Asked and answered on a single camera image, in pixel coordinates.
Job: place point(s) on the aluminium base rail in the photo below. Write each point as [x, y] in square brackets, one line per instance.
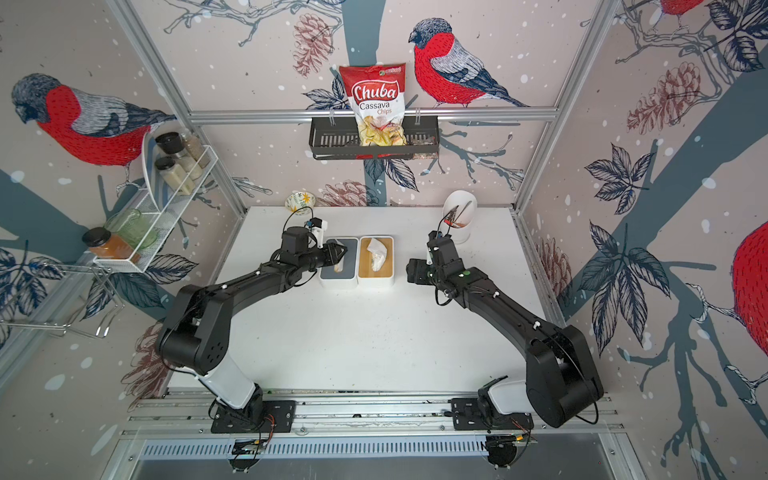
[184, 412]

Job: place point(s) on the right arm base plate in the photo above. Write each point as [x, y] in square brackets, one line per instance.
[476, 414]

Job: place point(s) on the spice jar black lid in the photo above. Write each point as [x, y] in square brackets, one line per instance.
[175, 176]
[171, 143]

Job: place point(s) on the aluminium horizontal frame bar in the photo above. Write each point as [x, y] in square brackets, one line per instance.
[490, 114]

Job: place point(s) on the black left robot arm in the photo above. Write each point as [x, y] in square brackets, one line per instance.
[195, 335]

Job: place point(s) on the aluminium frame post right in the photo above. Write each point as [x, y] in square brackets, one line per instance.
[596, 33]

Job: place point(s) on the white wire wall shelf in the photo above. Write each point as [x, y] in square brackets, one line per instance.
[173, 207]

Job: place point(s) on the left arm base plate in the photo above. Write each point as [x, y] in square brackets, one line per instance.
[279, 415]

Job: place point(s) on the chrome wire rack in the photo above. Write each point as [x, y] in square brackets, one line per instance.
[57, 300]

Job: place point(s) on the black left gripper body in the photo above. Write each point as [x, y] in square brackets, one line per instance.
[326, 256]

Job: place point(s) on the aluminium frame post left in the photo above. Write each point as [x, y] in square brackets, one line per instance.
[129, 20]

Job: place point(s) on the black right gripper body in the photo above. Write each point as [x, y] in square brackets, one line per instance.
[423, 273]

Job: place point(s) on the green glass cup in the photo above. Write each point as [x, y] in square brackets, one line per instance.
[136, 228]

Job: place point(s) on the aluminium frame post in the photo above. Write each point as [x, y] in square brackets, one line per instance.
[596, 33]
[129, 20]

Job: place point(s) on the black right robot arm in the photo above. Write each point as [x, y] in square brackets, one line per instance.
[561, 378]

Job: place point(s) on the bamboo tissue box lid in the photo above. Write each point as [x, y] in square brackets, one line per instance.
[376, 258]

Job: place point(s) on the orange jar black lid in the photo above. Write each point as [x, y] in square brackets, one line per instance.
[105, 244]

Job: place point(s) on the black wall basket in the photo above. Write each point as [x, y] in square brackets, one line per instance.
[338, 139]

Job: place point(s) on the red Chuba chips bag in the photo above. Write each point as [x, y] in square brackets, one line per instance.
[376, 96]

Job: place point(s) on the white plate on shelf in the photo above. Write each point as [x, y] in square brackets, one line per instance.
[153, 181]

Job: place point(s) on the floral ceramic bowl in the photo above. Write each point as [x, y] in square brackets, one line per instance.
[300, 202]

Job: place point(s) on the white utensil holder cup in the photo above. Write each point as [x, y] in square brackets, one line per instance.
[457, 216]

